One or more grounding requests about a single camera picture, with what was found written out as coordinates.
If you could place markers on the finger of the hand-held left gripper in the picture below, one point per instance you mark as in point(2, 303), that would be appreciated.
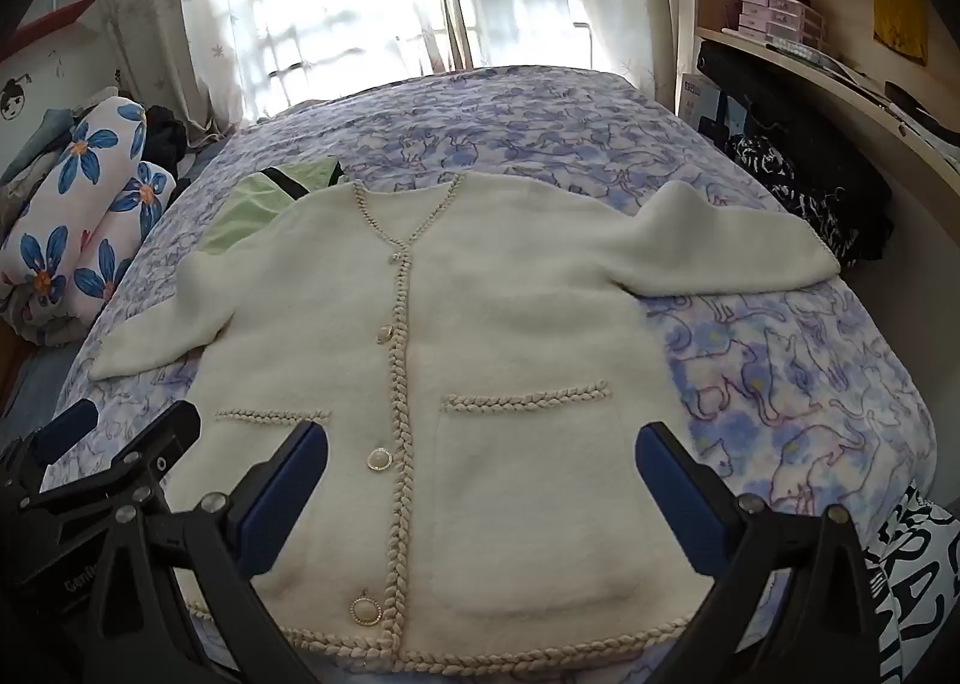
point(150, 440)
point(67, 421)

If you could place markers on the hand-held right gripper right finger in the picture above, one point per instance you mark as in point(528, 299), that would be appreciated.
point(679, 496)

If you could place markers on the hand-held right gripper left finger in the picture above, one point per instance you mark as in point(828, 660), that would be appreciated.
point(285, 496)

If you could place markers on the white knit cardigan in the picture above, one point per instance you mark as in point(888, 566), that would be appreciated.
point(510, 324)

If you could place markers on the grey clothes pile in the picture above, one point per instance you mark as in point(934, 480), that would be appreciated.
point(37, 144)

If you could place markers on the blue floral white pillow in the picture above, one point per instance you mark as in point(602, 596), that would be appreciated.
point(124, 234)
point(75, 174)

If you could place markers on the person's black white printed clothing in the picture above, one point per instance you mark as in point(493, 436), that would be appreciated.
point(915, 564)

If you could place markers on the green and black garment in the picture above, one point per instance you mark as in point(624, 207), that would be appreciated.
point(255, 211)

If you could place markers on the dark cloth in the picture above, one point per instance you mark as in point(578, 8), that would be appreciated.
point(165, 136)

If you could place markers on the blue box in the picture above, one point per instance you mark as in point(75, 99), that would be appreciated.
point(739, 118)

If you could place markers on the black bag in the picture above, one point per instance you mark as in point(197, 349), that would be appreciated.
point(810, 125)

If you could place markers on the white cardboard box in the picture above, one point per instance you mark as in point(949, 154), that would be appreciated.
point(694, 95)

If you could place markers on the cat print blanket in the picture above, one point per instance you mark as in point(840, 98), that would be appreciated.
point(525, 121)

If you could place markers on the stack of pink boxes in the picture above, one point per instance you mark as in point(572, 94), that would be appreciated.
point(772, 16)

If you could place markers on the yellow cloth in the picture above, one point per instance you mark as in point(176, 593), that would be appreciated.
point(900, 16)

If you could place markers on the cartoon face wall sticker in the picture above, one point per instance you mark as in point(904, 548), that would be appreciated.
point(11, 99)

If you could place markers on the red wall shelf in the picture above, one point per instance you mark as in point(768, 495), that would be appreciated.
point(52, 20)

